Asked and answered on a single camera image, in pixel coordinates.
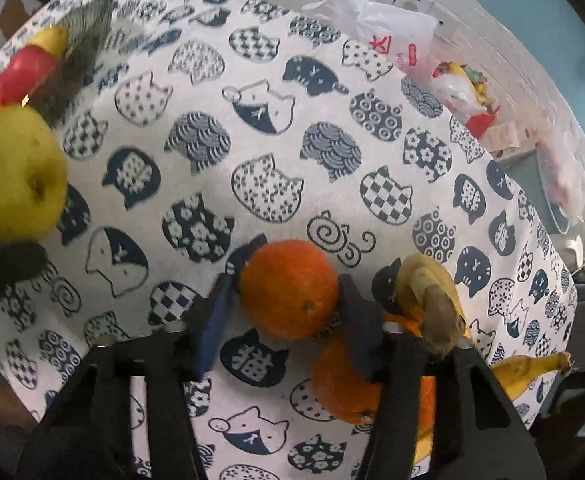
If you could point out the yellow-green apple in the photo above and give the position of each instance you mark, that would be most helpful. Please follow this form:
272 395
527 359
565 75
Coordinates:
15 175
52 40

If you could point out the green patterned glass bowl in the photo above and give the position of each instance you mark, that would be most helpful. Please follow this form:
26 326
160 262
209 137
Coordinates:
80 45

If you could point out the large orange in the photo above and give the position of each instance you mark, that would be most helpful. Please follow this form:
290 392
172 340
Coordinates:
287 287
342 385

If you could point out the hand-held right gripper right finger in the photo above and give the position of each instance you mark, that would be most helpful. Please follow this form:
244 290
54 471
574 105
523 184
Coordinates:
362 330

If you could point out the flattened cardboard pieces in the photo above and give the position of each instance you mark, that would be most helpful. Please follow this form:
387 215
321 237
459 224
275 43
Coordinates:
512 137

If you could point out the yellow banana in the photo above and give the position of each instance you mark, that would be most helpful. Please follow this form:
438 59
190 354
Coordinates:
430 295
522 372

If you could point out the red white carton box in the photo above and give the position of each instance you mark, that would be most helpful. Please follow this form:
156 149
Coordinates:
472 95

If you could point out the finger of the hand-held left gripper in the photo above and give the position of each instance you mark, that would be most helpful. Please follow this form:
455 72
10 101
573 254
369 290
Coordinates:
7 267

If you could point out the cat-print tablecloth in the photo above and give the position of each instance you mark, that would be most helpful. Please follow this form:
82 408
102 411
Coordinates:
272 135

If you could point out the white plastic object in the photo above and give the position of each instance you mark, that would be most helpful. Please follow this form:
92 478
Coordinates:
573 250

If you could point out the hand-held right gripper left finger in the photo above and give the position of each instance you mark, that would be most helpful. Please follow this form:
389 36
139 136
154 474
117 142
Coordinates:
212 325

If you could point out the white plastic bag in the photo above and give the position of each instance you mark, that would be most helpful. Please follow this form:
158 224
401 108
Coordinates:
382 25

